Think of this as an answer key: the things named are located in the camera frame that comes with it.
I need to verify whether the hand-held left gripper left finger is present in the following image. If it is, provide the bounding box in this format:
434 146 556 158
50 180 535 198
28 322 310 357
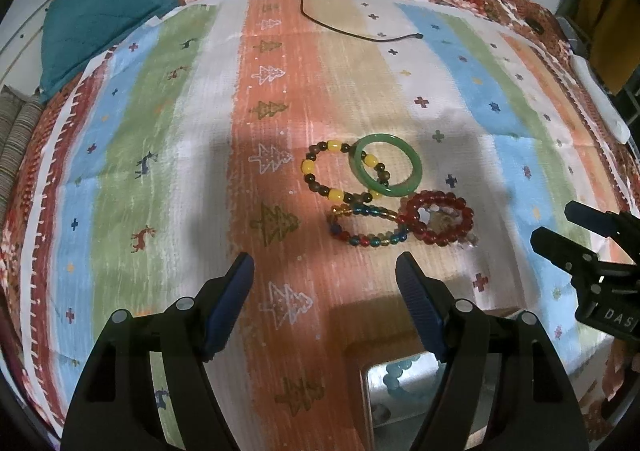
60 252 256 451

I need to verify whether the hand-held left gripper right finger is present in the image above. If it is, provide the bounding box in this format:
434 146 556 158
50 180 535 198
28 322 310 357
395 251 591 451

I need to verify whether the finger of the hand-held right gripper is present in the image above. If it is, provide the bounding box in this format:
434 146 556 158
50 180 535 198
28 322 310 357
564 200 640 263
530 226 607 283

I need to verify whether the clear bead bracelet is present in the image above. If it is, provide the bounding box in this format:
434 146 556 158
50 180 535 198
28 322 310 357
417 208 480 250

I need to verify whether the multicolour glass bead bracelet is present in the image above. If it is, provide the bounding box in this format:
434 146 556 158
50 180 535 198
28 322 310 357
327 201 411 249

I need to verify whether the red bead bracelet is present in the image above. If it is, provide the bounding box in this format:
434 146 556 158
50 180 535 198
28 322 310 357
398 190 476 248

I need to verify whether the metal jewelry box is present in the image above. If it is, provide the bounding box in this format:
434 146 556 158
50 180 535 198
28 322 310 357
344 338 453 451

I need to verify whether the green jade bangle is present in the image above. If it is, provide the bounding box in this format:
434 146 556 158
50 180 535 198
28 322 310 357
350 133 423 196

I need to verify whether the yellow and brown bead bracelet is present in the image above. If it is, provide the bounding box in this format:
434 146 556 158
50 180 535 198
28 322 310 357
301 141 393 204

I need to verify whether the striped printed mat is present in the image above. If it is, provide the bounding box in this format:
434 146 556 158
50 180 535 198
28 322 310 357
20 0 636 451

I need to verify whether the grey striped cushion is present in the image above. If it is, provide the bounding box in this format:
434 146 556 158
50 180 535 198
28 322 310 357
0 85 43 227

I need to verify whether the teal cloth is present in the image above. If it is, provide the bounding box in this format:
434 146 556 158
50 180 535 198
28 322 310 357
39 0 181 104

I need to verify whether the light blue bead bracelet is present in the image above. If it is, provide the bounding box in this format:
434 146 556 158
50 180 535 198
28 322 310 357
382 353 436 389

